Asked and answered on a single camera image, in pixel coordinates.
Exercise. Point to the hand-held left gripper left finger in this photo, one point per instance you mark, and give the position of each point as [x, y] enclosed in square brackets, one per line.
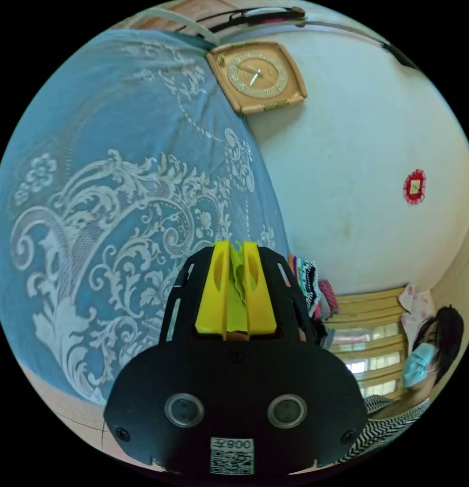
[211, 293]

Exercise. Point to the square tan wall clock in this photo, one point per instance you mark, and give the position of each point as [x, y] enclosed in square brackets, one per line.
[257, 76]

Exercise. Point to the pile of clothes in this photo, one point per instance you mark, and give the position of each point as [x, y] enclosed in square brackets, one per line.
[314, 283]

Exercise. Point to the blue curtain with white lace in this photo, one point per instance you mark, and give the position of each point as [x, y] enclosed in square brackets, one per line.
[105, 171]

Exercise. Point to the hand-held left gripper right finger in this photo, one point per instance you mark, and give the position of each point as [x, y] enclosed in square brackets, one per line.
[260, 296]

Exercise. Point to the white cloth with pink flowers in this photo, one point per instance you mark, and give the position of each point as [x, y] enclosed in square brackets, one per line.
[418, 308]

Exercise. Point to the round red wall ornament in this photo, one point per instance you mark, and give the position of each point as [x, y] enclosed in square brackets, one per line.
[415, 187]

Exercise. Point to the person's body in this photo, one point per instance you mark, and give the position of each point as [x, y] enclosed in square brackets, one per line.
[432, 354]

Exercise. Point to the green short-sleeve shirt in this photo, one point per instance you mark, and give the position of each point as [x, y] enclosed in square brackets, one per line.
[236, 277]

